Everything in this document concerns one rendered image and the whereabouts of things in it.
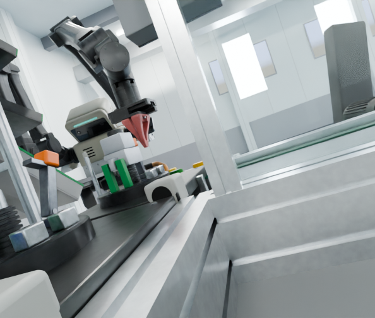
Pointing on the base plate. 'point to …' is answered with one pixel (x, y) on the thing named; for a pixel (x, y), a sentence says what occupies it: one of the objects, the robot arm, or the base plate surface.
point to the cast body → (120, 149)
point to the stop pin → (202, 183)
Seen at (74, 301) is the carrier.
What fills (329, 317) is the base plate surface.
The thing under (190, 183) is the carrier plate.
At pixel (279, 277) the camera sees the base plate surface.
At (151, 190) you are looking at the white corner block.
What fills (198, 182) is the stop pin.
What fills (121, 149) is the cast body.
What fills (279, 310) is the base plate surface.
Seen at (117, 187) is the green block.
